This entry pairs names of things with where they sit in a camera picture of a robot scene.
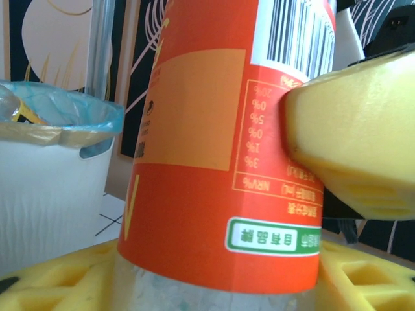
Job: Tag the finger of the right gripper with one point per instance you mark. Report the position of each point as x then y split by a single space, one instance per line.
356 129

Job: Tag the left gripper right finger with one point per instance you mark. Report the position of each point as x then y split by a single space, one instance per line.
373 288

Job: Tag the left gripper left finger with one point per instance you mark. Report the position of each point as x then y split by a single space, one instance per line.
48 285

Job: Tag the orange label bottle brown cap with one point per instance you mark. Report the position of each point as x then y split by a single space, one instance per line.
201 129

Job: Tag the white waste bin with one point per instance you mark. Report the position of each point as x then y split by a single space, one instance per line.
48 201

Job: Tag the blue plastic bin bag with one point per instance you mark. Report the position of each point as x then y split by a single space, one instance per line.
81 107

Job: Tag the aluminium frame post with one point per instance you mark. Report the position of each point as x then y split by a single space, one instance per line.
100 48

